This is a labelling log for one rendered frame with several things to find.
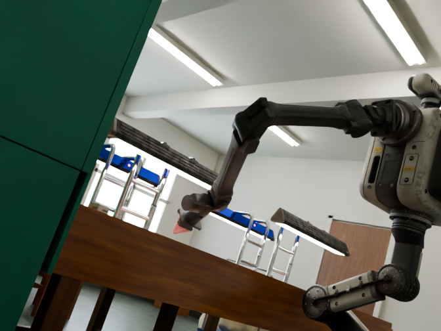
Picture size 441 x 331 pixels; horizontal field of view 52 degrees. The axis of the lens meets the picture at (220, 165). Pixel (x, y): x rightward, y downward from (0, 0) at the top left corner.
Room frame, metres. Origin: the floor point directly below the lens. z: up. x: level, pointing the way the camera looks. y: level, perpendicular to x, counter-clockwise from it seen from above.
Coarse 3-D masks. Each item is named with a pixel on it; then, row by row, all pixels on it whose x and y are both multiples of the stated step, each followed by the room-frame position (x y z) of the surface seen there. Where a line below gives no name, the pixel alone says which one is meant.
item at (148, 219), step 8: (136, 160) 1.82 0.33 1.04; (192, 160) 1.78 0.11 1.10; (136, 168) 1.82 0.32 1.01; (128, 176) 1.82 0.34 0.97; (128, 184) 1.82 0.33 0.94; (136, 184) 1.84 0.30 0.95; (144, 184) 1.86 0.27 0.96; (160, 184) 1.91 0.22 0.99; (160, 192) 1.91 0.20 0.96; (120, 200) 1.82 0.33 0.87; (152, 200) 1.92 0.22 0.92; (120, 208) 1.82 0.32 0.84; (128, 208) 1.85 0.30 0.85; (152, 208) 1.91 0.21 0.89; (136, 216) 1.88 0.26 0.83; (144, 216) 1.90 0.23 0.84; (152, 216) 1.92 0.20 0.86; (144, 224) 1.91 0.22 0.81
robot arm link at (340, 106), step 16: (256, 112) 1.20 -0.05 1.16; (272, 112) 1.18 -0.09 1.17; (288, 112) 1.21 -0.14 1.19; (304, 112) 1.24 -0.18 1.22; (320, 112) 1.26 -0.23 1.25; (336, 112) 1.29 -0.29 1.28; (240, 128) 1.24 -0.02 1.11; (256, 128) 1.20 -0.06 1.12; (336, 128) 1.34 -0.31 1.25; (352, 128) 1.31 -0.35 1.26; (368, 128) 1.34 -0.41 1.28
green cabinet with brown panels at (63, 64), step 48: (0, 0) 0.94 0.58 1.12; (48, 0) 1.00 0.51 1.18; (96, 0) 1.06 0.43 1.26; (144, 0) 1.13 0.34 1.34; (0, 48) 0.97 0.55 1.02; (48, 48) 1.02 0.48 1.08; (96, 48) 1.09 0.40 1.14; (0, 96) 0.99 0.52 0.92; (48, 96) 1.05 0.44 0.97; (96, 96) 1.12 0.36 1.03; (48, 144) 1.08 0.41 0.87; (96, 144) 1.15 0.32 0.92
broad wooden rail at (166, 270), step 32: (96, 224) 1.25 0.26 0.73; (128, 224) 1.31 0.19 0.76; (64, 256) 1.21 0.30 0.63; (96, 256) 1.27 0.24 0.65; (128, 256) 1.33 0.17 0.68; (160, 256) 1.39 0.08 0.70; (192, 256) 1.47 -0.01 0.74; (128, 288) 1.35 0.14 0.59; (160, 288) 1.42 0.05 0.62; (192, 288) 1.50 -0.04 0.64; (224, 288) 1.58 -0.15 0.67; (256, 288) 1.68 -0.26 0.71; (288, 288) 1.79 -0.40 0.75; (256, 320) 1.71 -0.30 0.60; (288, 320) 1.82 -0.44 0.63; (384, 320) 2.29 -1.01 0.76
